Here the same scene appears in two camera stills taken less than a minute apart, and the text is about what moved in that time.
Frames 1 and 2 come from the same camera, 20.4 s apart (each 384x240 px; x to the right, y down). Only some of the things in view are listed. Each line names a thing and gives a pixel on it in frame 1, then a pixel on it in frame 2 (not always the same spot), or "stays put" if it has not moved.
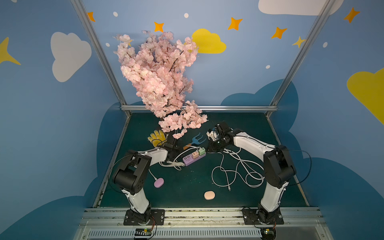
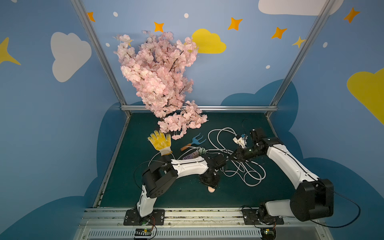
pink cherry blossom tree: [158, 69] stays put
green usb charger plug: [202, 152] stays put
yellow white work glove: [158, 139] stays put
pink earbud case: [209, 195] to [210, 189]
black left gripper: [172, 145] to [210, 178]
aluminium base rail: [101, 223] stays put
